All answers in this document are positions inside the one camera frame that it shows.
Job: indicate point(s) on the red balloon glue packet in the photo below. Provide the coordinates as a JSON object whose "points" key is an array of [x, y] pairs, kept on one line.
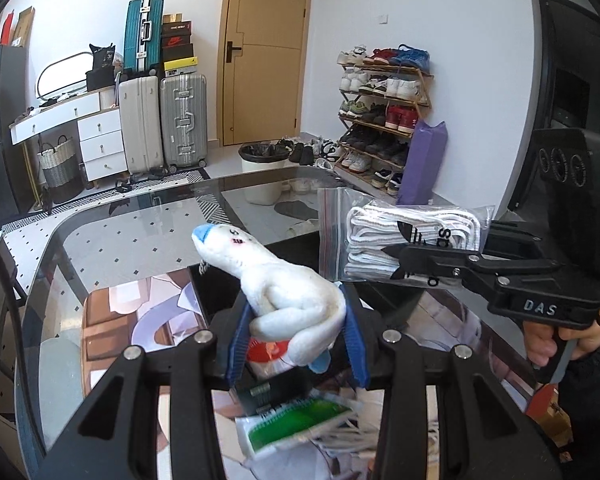
{"points": [[267, 359]]}

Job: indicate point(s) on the right hand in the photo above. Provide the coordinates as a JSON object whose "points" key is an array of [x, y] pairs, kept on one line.
{"points": [[541, 347]]}

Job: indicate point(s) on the white drawer unit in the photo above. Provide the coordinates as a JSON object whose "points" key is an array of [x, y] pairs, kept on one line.
{"points": [[101, 145]]}

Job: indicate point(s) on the green white snack pouch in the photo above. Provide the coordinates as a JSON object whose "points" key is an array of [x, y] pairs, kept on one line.
{"points": [[293, 423]]}

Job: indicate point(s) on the white plush doll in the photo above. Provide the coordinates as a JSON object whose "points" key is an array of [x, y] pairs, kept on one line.
{"points": [[280, 289]]}

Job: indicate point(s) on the teal suitcase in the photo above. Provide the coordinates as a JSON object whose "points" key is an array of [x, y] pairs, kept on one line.
{"points": [[142, 38]]}

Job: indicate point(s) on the oval vanity mirror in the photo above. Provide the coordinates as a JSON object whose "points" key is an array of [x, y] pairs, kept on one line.
{"points": [[66, 76]]}

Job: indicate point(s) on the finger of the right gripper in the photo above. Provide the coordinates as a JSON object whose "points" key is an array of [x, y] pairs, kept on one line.
{"points": [[447, 267]]}

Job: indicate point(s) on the purple paper bag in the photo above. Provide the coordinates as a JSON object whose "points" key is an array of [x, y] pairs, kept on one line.
{"points": [[423, 163]]}

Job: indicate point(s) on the black bag on desk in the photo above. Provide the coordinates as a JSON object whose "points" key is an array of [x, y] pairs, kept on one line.
{"points": [[102, 73]]}

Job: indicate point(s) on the silver suitcase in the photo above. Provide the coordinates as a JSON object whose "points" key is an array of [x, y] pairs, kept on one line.
{"points": [[183, 113]]}

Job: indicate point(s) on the black refrigerator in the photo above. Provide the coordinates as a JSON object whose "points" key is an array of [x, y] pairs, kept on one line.
{"points": [[16, 197]]}

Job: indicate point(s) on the woven laundry basket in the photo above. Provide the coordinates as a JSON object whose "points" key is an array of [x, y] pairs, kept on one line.
{"points": [[61, 169]]}

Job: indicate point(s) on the stacked shoe boxes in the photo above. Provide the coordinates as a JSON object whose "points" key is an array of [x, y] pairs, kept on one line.
{"points": [[177, 47]]}

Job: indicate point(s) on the white suitcase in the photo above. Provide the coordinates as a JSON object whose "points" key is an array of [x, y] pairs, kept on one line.
{"points": [[140, 124]]}

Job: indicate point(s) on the anime print desk mat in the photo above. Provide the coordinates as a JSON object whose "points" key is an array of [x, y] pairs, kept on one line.
{"points": [[158, 313]]}

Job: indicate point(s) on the white vanity desk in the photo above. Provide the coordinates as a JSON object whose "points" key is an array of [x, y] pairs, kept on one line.
{"points": [[69, 110]]}

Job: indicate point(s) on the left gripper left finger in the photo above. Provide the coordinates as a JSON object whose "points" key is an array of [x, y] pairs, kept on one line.
{"points": [[237, 347]]}

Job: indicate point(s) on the black storage box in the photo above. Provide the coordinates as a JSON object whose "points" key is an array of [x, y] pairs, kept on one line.
{"points": [[300, 319]]}

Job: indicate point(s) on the wooden shoe rack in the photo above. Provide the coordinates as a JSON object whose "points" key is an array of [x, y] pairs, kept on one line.
{"points": [[380, 109]]}

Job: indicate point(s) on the tan wooden door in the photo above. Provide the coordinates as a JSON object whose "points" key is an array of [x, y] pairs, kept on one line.
{"points": [[261, 62]]}

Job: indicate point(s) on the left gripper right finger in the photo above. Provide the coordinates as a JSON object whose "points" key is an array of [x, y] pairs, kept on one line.
{"points": [[354, 339]]}

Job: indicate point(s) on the bagged white adidas socks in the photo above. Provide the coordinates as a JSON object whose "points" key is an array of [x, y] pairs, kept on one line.
{"points": [[364, 238]]}

